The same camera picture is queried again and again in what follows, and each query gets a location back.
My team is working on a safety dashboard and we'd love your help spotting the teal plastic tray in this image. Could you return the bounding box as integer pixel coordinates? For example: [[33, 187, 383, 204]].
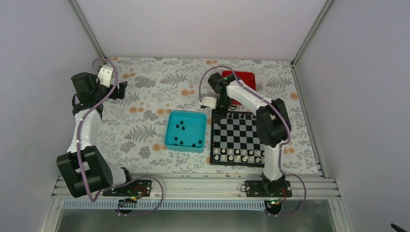
[[164, 111, 207, 153]]

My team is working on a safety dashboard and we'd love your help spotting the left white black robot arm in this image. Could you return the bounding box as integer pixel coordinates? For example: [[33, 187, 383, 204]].
[[57, 68, 135, 198]]

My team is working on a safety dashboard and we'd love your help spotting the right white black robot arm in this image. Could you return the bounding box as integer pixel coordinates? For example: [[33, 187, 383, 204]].
[[207, 72, 291, 197]]

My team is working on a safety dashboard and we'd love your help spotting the black white chess board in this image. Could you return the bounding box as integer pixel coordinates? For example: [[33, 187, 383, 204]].
[[210, 111, 265, 168]]

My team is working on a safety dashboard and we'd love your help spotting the white chess pieces row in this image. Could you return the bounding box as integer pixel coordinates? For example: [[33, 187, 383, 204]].
[[210, 148, 264, 164]]

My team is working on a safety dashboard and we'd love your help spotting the red plastic tray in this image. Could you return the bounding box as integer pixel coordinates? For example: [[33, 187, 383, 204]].
[[222, 71, 257, 110]]

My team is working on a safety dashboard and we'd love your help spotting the floral patterned table mat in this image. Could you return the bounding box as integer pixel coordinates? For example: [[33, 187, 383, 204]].
[[97, 57, 319, 175]]

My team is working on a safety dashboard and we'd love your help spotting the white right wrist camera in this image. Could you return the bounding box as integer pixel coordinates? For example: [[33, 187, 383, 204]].
[[199, 97, 217, 109]]

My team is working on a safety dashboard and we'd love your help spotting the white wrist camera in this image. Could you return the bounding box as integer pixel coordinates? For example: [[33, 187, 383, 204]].
[[97, 65, 113, 87], [199, 97, 217, 109]]

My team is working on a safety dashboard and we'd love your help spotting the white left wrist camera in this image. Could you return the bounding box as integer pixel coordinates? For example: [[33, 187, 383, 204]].
[[97, 65, 113, 87]]

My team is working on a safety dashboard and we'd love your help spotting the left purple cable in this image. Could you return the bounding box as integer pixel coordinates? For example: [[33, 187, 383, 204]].
[[76, 58, 164, 218]]

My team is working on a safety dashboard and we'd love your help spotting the purple cable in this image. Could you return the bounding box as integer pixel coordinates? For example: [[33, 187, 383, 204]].
[[198, 66, 308, 218], [76, 58, 164, 218]]

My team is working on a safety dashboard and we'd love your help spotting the aluminium corner frame post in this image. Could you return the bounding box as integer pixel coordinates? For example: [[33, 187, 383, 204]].
[[68, 0, 107, 58]]

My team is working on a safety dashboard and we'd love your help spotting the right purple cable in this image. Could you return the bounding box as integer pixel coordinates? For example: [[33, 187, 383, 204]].
[[198, 66, 308, 218]]

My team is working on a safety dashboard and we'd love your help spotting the aluminium rail frame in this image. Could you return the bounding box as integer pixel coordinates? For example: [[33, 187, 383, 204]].
[[40, 174, 351, 232]]

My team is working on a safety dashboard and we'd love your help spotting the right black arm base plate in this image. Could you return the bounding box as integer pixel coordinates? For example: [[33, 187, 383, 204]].
[[244, 180, 293, 198]]

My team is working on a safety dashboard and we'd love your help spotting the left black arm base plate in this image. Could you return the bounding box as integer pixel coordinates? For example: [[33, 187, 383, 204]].
[[102, 179, 152, 197]]

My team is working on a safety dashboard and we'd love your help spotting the right aluminium corner post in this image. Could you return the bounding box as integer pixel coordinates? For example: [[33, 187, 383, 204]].
[[291, 0, 335, 67]]

